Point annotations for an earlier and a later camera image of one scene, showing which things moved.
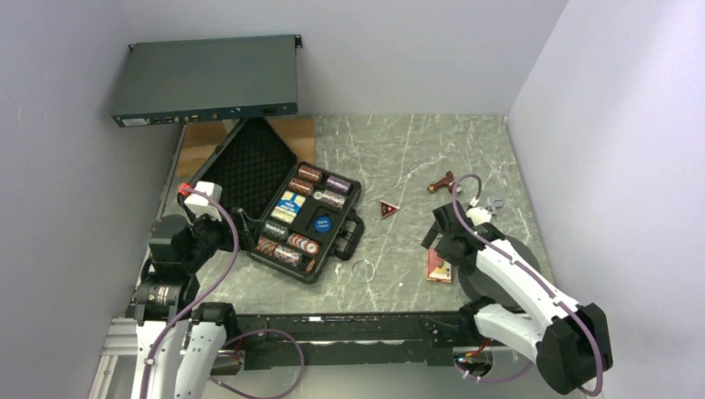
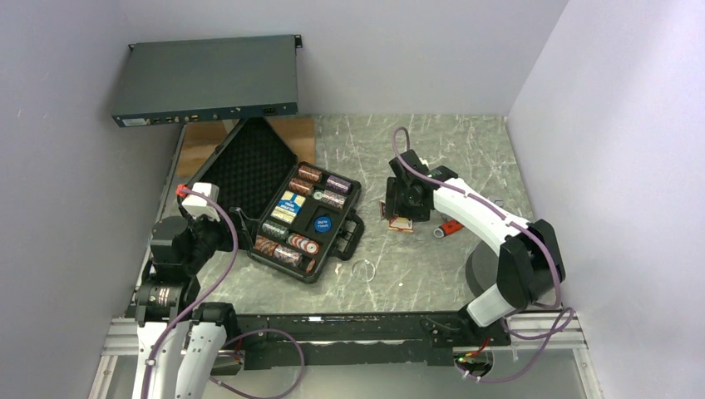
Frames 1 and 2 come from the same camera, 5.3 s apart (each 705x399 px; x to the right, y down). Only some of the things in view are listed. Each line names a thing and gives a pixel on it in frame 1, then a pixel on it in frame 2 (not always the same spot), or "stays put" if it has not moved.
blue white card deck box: (288, 206) stays put
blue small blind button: (322, 224) stays put
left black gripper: (248, 229) stays put
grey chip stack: (332, 198) stays put
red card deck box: (438, 268) to (401, 224)
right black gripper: (441, 250) to (394, 206)
